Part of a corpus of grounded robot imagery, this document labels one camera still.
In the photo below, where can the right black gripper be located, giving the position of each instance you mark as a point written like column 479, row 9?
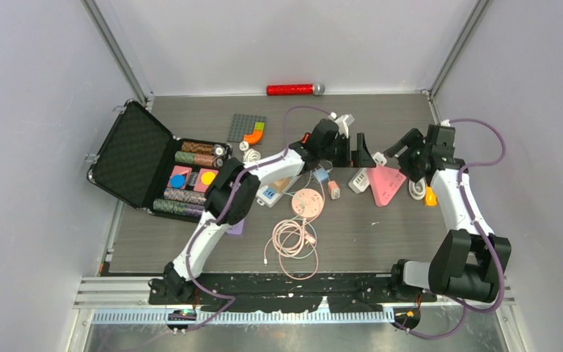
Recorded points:
column 412, row 139

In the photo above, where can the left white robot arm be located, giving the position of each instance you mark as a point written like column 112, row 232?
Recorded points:
column 232, row 193

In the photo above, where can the pink round power socket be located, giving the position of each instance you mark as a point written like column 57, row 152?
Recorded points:
column 307, row 203

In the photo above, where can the white USB power strip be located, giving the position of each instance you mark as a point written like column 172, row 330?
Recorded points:
column 359, row 182

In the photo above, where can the grey lego baseplate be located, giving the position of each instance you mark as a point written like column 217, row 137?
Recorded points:
column 242, row 125

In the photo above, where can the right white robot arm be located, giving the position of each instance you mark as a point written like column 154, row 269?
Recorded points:
column 470, row 262

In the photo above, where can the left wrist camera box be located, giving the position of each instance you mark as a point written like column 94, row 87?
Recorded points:
column 343, row 122

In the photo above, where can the orange curved lego piece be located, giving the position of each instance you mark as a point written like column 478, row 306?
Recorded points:
column 254, row 138

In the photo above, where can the pink triangular power strip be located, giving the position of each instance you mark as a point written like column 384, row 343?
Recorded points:
column 384, row 182

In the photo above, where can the orange small object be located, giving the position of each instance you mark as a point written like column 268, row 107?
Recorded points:
column 430, row 199

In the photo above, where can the purple power strip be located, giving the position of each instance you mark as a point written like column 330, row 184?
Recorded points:
column 237, row 229

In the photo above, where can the red glitter microphone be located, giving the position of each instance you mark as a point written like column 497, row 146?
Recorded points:
column 316, row 89

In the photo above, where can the beige cube adapter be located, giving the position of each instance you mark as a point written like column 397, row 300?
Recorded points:
column 279, row 186

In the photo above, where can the black poker chip case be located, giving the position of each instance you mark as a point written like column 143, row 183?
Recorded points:
column 139, row 157

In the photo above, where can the salmon pink charger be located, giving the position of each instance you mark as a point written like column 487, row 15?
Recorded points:
column 333, row 189

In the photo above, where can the light blue charger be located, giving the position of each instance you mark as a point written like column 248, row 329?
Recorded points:
column 320, row 175

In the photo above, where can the white multicolour power strip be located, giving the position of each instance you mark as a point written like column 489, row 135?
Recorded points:
column 269, row 195

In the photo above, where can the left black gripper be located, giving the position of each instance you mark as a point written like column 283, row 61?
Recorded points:
column 361, row 158

